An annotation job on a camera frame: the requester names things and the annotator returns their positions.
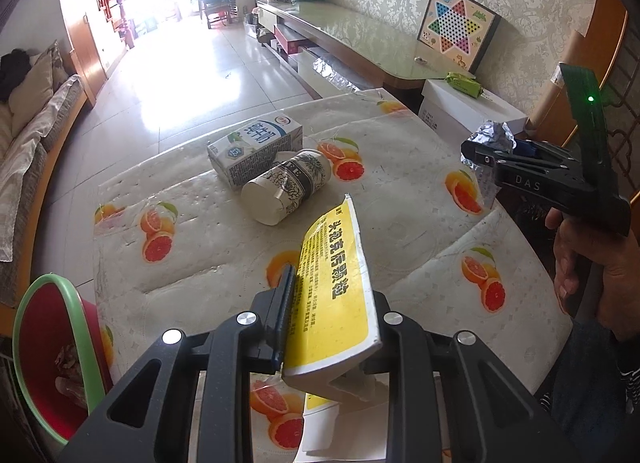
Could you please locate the foil ball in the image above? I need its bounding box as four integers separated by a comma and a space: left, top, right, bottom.
458, 119, 518, 210

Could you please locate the yellow medicine box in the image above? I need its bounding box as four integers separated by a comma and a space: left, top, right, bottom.
282, 193, 384, 404

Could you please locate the floral paper coffee cup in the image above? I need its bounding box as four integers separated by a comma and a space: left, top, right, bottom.
240, 149, 332, 227

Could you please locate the right hand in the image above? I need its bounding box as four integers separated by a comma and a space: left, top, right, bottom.
546, 208, 639, 342

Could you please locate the white cardboard box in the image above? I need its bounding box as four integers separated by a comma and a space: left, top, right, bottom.
418, 79, 527, 150

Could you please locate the green small packet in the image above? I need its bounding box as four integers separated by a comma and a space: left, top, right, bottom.
445, 72, 484, 99

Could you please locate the fruit-print tablecloth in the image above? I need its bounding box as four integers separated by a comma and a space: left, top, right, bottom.
92, 87, 574, 463

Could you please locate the chinese checkers board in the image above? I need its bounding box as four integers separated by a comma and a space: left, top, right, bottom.
418, 0, 502, 74

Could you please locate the white milk carton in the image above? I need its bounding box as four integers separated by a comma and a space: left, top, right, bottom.
207, 112, 304, 190

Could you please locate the long tv cabinet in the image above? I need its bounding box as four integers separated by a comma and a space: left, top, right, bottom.
257, 1, 471, 91

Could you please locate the printed wrapper in bin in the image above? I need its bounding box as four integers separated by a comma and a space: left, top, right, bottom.
54, 344, 88, 410

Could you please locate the red bin with green rim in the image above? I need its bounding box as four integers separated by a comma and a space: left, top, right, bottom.
12, 273, 112, 446

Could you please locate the wooden sofa with striped cover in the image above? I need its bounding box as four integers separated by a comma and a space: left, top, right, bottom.
1, 47, 89, 339

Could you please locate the patterned cushion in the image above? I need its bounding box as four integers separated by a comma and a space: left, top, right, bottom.
47, 40, 68, 92

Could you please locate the beige cushion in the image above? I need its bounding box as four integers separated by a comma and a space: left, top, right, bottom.
9, 52, 53, 138

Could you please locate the black bag on sofa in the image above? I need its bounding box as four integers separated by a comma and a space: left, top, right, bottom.
0, 49, 32, 103

